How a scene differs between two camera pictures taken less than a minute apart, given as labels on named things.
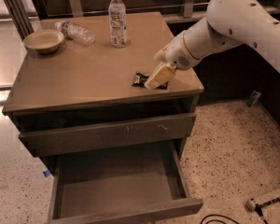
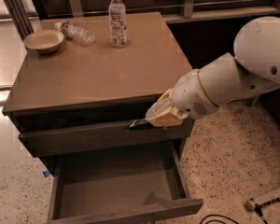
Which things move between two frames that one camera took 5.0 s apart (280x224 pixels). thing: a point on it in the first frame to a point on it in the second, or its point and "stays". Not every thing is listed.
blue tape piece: x=47 y=173 stays
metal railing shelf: x=182 y=6 stays
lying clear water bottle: x=70 y=30 stays
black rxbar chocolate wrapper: x=142 y=78 to x=141 y=124
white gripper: x=177 y=54 to x=189 y=97
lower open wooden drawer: x=119 y=185 stays
